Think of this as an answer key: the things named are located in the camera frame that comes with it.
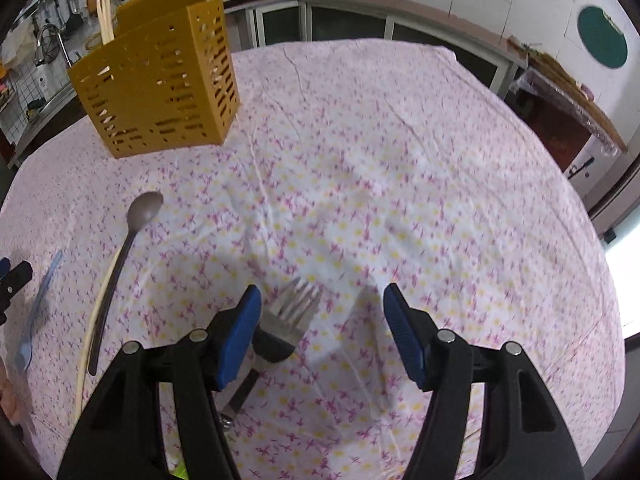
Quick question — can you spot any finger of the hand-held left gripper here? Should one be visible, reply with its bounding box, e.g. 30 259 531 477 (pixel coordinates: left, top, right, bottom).
0 257 33 326

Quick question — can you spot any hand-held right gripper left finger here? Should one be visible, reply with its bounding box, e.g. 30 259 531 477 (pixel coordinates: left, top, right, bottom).
56 284 262 480

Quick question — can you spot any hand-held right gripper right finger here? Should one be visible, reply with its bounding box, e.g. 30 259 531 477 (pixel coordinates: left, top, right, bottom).
383 282 586 480

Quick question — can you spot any light blue plastic spoon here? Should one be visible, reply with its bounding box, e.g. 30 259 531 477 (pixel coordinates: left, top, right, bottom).
15 251 64 372

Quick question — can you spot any metal spoon with dark handle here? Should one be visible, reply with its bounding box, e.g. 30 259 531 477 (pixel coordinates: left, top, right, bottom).
87 191 164 376

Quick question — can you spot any yellow perforated utensil holder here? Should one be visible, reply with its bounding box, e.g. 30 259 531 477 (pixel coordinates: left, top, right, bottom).
67 0 241 160

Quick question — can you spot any person's left hand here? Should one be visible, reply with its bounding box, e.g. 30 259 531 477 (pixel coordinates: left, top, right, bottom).
0 364 23 423

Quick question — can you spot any steel kitchen sink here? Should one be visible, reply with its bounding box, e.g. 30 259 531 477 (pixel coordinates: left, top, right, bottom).
7 80 78 168

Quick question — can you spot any steel faucet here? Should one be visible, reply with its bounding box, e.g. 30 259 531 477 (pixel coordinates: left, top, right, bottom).
35 24 71 67

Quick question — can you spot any round green cutting board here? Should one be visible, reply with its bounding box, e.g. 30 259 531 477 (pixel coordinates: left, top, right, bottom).
577 5 628 68

